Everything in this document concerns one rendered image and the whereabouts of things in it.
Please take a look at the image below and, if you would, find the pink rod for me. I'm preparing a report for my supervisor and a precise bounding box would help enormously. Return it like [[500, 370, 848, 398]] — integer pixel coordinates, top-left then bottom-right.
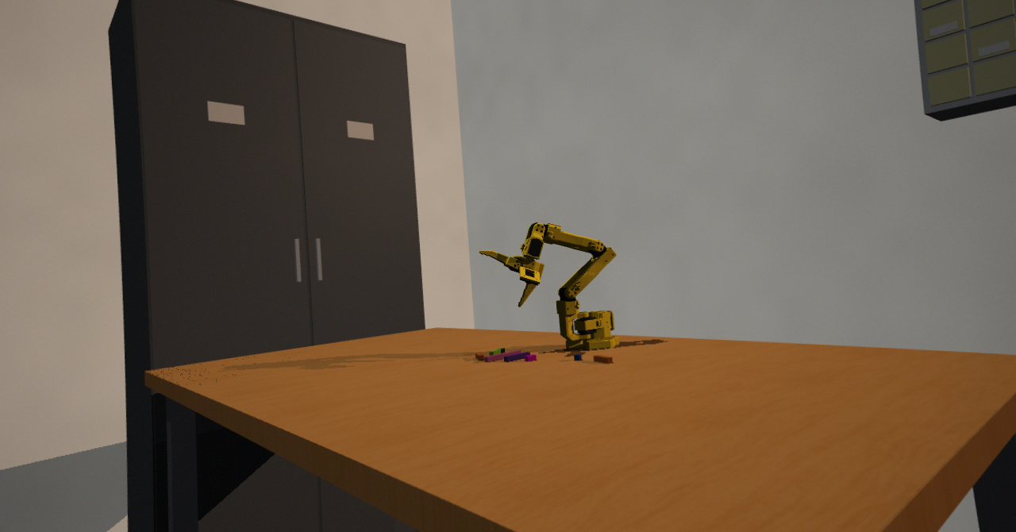
[[484, 350, 521, 362]]

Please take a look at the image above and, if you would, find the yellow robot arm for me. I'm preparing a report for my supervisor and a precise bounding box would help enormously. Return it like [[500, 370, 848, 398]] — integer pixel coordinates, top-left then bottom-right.
[[521, 222, 620, 350]]

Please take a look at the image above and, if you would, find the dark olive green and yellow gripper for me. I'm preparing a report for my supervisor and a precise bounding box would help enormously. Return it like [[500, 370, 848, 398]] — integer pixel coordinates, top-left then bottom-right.
[[479, 250, 545, 307]]

